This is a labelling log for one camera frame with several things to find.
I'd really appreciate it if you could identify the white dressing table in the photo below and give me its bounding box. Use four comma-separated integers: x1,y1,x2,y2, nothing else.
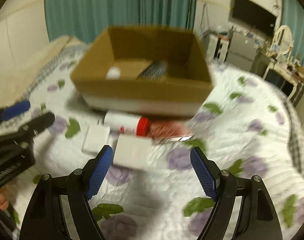
251,52,304,107

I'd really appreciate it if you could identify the white bottle with red cap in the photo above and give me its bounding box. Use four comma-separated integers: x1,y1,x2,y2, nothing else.
103,110,151,137

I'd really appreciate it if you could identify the white storage cabinet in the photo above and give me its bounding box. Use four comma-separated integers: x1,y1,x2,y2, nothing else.
207,33,230,61

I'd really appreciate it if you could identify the white square charger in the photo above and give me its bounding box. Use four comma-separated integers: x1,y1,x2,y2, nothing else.
81,125,111,155

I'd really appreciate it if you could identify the black wall television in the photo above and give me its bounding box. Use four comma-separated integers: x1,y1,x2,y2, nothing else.
231,0,278,38

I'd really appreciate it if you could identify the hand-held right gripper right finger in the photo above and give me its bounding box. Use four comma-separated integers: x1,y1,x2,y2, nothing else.
190,146,284,240

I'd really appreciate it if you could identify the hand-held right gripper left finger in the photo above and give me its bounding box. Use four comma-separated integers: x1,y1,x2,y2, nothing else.
19,145,114,240

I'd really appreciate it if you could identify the red bristle brush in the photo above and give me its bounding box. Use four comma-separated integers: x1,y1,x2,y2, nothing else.
148,121,193,143

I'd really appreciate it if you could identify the wide teal curtain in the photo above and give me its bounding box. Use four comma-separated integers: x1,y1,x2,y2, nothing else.
43,0,199,46

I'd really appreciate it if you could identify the dark round hairbrush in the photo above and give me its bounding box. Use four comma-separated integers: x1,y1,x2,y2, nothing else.
136,60,168,81

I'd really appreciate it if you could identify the silver utility knife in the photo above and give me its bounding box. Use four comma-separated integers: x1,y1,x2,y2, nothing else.
167,135,194,142

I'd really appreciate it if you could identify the floral quilted bedspread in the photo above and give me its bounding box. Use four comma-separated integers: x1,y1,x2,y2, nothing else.
0,36,304,240

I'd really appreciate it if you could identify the narrow teal curtain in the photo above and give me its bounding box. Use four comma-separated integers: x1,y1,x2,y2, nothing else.
281,0,304,66

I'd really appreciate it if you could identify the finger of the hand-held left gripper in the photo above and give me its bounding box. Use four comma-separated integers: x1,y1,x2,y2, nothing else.
17,112,56,140
0,100,31,131

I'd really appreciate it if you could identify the small white ball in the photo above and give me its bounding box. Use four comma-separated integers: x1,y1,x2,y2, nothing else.
106,67,121,79

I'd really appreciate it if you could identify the cream padded headboard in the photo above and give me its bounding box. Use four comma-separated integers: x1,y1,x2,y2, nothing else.
0,0,50,107

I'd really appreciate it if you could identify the white rectangular box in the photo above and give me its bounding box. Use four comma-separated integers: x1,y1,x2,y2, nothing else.
113,134,153,171

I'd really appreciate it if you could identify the white oval vanity mirror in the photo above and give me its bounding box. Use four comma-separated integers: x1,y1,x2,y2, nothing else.
271,25,294,56

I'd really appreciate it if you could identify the brown cardboard box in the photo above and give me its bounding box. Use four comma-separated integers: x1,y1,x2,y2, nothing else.
70,26,214,107

